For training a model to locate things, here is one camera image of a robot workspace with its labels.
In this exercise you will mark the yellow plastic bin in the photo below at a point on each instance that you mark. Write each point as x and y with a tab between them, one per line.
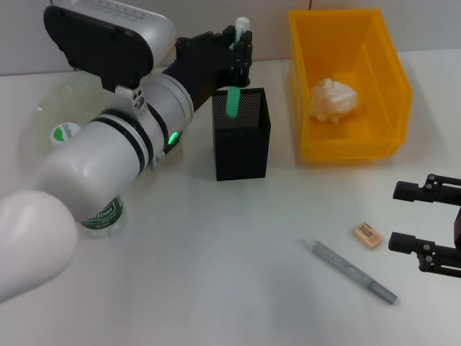
381	90

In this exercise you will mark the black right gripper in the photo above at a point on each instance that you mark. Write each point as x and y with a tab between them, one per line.
458	230

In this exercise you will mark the pale green glass fruit plate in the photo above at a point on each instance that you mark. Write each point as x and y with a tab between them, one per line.
72	104

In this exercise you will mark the small beige eraser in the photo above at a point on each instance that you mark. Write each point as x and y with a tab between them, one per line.
367	235

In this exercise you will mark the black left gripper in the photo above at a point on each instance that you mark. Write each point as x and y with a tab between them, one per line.
201	61

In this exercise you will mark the grey pen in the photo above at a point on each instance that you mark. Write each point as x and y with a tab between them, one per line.
353	272

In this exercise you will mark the white paper ball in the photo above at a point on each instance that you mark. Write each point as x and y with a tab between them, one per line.
333	99

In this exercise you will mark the green pen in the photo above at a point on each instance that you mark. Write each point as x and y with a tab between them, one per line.
233	102

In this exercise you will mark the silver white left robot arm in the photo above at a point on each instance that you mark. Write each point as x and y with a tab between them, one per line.
101	155

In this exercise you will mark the black mesh pen holder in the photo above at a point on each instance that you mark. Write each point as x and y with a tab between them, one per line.
241	151

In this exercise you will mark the clear green-label water bottle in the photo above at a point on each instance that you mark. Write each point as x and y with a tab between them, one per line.
102	220

